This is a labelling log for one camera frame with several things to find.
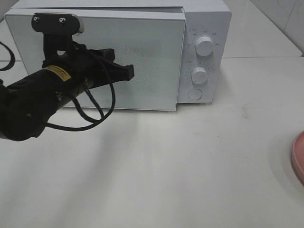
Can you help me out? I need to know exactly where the white round door release button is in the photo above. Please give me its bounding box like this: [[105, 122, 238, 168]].
[[188, 88, 203, 101]]

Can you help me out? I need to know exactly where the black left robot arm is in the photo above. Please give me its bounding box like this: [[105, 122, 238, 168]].
[[0, 35, 134, 141]]

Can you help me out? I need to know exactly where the white microwave knob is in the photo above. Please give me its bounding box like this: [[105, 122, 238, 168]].
[[194, 35, 214, 57], [190, 67, 208, 85]]

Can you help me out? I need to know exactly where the pink round plate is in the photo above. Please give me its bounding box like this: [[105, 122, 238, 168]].
[[291, 131, 304, 185]]

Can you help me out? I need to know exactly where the white microwave door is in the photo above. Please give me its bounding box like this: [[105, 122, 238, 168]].
[[5, 8, 186, 111]]

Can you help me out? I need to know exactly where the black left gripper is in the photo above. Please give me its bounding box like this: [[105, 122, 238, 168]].
[[41, 34, 134, 94]]

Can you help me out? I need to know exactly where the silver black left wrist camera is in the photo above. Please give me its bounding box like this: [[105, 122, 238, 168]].
[[31, 12, 84, 36]]

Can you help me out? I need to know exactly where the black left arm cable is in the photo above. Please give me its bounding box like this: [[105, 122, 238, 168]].
[[44, 42, 116, 132]]

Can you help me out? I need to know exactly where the white microwave oven body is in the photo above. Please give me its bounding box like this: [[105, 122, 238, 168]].
[[9, 0, 232, 105]]

